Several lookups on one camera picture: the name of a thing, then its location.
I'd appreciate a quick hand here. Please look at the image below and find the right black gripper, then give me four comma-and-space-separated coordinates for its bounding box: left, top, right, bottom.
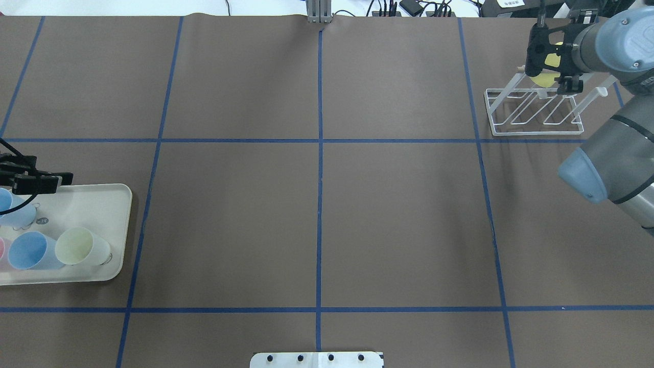
525, 9, 599, 96

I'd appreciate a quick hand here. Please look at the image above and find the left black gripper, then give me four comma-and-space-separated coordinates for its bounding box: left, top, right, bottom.
1, 153, 74, 196

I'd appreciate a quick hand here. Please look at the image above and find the yellow plastic cup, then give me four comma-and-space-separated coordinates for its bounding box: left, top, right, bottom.
527, 40, 561, 88

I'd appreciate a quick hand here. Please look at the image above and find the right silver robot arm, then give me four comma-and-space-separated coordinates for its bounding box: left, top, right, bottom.
525, 1, 653, 234

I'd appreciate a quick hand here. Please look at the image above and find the far light blue cup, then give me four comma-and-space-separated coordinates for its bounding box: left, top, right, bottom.
0, 188, 37, 228

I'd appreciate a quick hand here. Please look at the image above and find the light blue cup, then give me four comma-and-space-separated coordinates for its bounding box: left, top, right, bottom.
8, 231, 64, 270
0, 188, 37, 228

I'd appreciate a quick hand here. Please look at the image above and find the near light blue cup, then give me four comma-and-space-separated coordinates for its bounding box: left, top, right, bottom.
8, 231, 64, 270

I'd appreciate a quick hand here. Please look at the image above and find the white plastic cup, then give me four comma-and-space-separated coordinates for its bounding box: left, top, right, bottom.
55, 227, 112, 266

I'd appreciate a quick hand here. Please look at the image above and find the pink plastic cup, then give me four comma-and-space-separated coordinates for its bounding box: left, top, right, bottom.
0, 237, 14, 273

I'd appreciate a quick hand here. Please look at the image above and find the black box with label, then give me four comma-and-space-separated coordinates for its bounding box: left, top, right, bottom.
479, 1, 566, 18

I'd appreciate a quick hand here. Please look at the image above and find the cream plastic tray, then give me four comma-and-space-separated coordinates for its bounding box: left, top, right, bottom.
1, 183, 133, 286

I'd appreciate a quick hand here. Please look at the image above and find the black power adapter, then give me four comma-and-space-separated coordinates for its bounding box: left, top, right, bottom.
399, 0, 424, 17

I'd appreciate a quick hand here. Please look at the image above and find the white wire cup rack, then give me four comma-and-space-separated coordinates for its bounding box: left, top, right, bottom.
483, 66, 617, 137

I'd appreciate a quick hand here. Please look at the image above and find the aluminium frame post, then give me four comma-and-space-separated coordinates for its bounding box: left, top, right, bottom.
305, 0, 333, 24

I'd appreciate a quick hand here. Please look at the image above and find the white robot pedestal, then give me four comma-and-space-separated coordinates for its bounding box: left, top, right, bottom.
249, 351, 385, 367

